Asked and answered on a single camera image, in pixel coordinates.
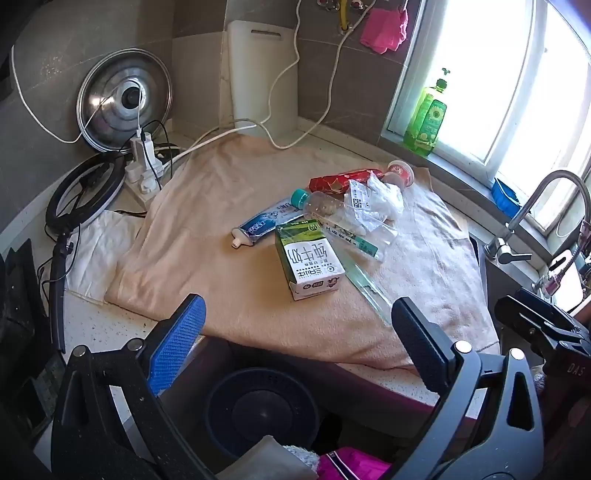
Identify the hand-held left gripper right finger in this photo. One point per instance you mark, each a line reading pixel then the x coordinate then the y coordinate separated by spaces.
pixel 420 341

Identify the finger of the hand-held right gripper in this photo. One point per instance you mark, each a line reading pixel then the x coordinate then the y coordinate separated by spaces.
pixel 568 318
pixel 531 325

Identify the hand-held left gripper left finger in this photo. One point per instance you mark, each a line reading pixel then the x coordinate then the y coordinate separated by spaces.
pixel 180 341

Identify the blue plastic basket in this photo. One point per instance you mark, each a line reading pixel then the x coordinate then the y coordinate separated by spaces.
pixel 263 406

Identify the white plastic bag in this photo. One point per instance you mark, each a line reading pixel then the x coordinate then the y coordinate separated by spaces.
pixel 387 196

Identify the clear plastic bag printed label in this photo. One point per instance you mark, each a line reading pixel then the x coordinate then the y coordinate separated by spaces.
pixel 362 203

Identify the clear bottle teal cap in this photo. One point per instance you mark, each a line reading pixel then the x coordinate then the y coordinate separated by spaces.
pixel 318 203

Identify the kitchen sink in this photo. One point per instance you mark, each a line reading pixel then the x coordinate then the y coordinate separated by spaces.
pixel 503 281

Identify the metal kitchen faucet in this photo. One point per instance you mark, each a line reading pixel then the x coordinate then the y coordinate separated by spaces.
pixel 508 253

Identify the beige towel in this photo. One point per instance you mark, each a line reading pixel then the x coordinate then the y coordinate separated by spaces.
pixel 221 277

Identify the long clear printed package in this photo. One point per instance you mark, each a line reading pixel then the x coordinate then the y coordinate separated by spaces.
pixel 355 240

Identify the white paper towel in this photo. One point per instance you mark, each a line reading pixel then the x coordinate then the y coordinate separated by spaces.
pixel 101 249

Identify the green white milk carton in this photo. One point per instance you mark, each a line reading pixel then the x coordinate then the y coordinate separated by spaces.
pixel 307 261

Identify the pink garment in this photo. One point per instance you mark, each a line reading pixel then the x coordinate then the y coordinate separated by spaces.
pixel 355 466

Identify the blue white toothpaste tube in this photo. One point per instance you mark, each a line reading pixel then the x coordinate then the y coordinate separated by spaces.
pixel 268 224

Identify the grey cloth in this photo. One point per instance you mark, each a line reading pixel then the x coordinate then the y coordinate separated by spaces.
pixel 268 461

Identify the white power strip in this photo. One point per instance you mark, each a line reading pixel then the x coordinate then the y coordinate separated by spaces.
pixel 147 180

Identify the small red white cup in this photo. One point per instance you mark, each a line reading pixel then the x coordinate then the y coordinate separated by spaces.
pixel 400 171

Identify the red foil wrapper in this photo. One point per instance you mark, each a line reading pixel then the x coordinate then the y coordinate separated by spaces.
pixel 341 180

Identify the white charger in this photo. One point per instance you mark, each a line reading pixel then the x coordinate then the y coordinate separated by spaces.
pixel 143 145

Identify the green dish soap bottle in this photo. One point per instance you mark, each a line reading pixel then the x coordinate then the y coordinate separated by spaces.
pixel 427 115

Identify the steel pot lid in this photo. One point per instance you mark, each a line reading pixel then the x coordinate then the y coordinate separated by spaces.
pixel 106 106

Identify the white cutting board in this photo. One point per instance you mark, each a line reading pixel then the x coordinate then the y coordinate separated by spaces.
pixel 263 78

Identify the pink cloth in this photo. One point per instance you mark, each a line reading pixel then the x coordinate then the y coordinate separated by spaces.
pixel 383 27

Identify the white window frame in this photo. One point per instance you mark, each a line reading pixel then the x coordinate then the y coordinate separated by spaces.
pixel 531 92

